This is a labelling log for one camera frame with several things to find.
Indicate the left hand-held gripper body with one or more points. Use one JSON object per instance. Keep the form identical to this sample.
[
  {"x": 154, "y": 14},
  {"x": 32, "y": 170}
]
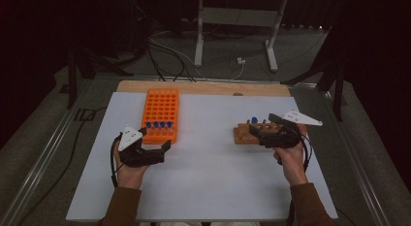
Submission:
[{"x": 129, "y": 138}]

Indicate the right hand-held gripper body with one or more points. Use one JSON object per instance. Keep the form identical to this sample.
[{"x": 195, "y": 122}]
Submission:
[{"x": 281, "y": 140}]

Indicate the wooden test tube rack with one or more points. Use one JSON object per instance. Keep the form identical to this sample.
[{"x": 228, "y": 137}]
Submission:
[{"x": 242, "y": 135}]

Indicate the orange test tube rack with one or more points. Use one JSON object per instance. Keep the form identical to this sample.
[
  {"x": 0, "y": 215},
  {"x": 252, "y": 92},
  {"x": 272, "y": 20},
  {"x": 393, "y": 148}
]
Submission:
[{"x": 161, "y": 103}]

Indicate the person's right hand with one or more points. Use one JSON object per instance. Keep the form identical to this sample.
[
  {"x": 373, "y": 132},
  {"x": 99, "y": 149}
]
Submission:
[{"x": 292, "y": 164}]

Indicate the person's left hand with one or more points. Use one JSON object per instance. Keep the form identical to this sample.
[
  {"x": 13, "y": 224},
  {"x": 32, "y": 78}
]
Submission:
[{"x": 129, "y": 177}]

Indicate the white table board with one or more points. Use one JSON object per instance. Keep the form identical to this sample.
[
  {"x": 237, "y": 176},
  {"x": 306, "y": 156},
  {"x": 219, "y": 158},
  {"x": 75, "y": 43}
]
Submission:
[{"x": 210, "y": 174}]

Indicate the black tripod stand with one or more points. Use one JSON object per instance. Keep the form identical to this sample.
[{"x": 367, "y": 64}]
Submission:
[
  {"x": 338, "y": 96},
  {"x": 71, "y": 83}
]

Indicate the white plug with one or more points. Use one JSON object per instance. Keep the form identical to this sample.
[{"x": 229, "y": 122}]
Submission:
[{"x": 240, "y": 61}]

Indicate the grey metal stand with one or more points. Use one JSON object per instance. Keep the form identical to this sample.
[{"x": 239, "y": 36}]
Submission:
[{"x": 237, "y": 17}]

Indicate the metal floor rail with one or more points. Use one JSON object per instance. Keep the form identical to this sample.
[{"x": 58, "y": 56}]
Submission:
[
  {"x": 42, "y": 158},
  {"x": 358, "y": 161}
]

